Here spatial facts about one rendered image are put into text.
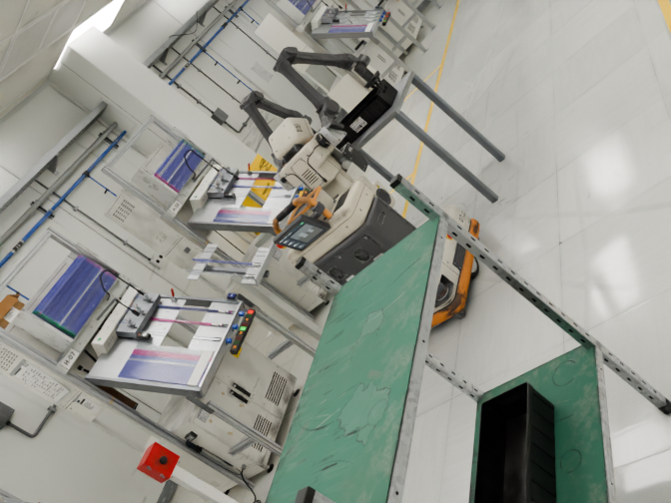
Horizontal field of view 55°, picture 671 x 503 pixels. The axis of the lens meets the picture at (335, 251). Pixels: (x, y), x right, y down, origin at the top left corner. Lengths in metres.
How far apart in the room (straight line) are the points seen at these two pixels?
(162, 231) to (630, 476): 3.75
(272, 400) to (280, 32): 4.77
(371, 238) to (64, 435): 3.19
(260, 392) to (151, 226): 1.58
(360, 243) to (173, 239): 2.20
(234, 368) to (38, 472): 1.78
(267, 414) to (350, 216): 1.65
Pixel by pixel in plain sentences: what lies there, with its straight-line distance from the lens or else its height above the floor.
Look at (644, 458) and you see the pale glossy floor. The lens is 2.17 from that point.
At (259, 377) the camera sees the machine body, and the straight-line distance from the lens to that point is 4.28.
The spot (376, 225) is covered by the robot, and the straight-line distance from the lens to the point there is 3.11.
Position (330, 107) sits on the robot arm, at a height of 1.10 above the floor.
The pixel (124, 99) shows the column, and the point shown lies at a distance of 6.99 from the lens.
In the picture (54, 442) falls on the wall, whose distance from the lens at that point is 5.42.
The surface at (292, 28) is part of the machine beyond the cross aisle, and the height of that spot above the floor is 1.42.
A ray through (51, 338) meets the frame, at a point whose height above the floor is 1.49.
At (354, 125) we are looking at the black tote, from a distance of 3.85.
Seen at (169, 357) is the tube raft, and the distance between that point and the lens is 3.87.
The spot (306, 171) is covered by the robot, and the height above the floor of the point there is 0.99.
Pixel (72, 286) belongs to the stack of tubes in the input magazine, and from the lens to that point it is 4.16.
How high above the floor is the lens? 1.54
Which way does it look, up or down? 16 degrees down
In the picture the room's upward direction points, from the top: 52 degrees counter-clockwise
